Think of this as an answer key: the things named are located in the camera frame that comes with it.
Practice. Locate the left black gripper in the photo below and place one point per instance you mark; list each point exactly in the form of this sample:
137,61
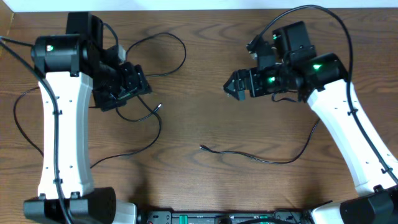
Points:
137,84

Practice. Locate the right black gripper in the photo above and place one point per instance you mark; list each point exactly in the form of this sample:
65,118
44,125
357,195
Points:
240,75

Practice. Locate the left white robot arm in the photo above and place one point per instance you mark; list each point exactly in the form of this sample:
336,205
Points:
75,70

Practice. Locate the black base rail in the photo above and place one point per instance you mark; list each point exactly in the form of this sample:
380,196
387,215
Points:
171,217

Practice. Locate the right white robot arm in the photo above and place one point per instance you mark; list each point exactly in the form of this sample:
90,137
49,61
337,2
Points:
291,63

